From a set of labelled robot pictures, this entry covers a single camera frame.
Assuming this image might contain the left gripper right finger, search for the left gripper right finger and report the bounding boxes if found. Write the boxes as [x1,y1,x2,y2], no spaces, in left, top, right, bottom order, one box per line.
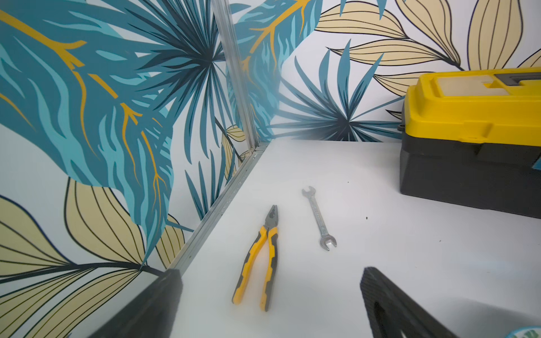
[360,267,456,338]

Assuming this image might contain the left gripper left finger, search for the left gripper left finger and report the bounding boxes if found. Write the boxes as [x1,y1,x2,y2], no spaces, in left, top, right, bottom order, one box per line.
[91,269,183,338]

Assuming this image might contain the green leaf pattern bowl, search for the green leaf pattern bowl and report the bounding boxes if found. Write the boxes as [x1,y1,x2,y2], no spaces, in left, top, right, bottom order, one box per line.
[506,325,541,338]

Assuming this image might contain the silver open-end wrench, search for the silver open-end wrench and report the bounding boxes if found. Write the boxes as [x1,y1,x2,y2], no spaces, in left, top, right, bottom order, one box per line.
[302,186,337,252]

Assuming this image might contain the yellow black pliers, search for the yellow black pliers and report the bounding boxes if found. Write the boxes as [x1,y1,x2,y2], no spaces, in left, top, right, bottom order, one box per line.
[231,204,280,313]

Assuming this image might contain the yellow black plastic toolbox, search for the yellow black plastic toolbox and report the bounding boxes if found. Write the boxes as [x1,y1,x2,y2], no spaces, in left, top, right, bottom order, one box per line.
[400,68,540,218]

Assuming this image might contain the left aluminium frame post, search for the left aluminium frame post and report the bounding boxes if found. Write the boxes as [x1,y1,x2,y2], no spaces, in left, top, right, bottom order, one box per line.
[211,0,259,151]

